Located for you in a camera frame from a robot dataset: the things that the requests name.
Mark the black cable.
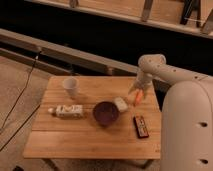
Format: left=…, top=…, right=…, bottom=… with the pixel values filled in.
left=0, top=46, right=43, bottom=153

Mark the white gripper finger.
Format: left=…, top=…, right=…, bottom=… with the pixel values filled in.
left=128, top=87, right=135, bottom=95
left=143, top=88, right=148, bottom=99

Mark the white lying bottle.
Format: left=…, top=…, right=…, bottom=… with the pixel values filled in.
left=48, top=105, right=84, bottom=117

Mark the white sponge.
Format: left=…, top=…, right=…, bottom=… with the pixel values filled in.
left=114, top=97, right=128, bottom=112

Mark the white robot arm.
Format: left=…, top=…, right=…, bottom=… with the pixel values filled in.
left=131, top=54, right=213, bottom=171

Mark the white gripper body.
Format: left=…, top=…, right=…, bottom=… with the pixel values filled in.
left=133, top=72, right=153, bottom=92

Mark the white paper cup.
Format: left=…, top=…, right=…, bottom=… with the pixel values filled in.
left=62, top=77, right=78, bottom=99

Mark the wooden table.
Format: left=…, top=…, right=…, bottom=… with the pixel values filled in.
left=23, top=76, right=161, bottom=159

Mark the dark snack bar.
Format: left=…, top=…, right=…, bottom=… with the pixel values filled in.
left=133, top=116, right=149, bottom=138

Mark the dark purple bowl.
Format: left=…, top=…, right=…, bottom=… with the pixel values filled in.
left=93, top=101, right=119, bottom=126

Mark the orange pepper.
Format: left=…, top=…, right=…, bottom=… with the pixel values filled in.
left=134, top=89, right=144, bottom=106

